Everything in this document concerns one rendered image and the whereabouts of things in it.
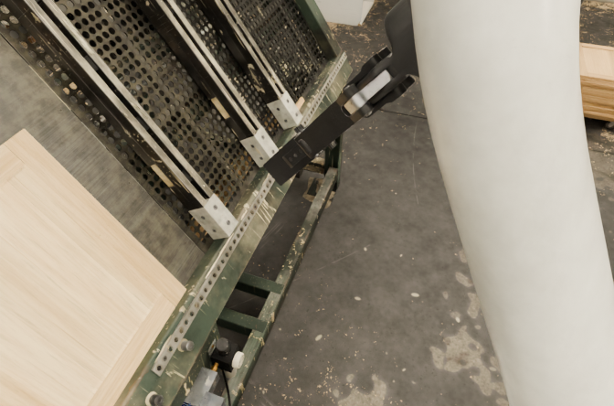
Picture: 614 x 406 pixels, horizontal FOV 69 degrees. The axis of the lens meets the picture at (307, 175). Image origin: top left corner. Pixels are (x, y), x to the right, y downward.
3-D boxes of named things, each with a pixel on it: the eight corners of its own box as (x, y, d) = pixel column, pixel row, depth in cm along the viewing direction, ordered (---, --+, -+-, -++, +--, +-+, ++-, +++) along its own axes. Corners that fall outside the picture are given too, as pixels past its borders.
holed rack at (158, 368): (159, 376, 108) (160, 376, 108) (151, 369, 107) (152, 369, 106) (346, 57, 221) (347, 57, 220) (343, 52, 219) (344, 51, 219)
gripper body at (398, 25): (434, -26, 37) (357, 48, 43) (405, -15, 30) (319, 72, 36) (492, 45, 37) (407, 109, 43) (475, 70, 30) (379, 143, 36)
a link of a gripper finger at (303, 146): (327, 138, 43) (313, 150, 40) (296, 164, 46) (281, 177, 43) (317, 125, 43) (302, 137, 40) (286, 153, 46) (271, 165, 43)
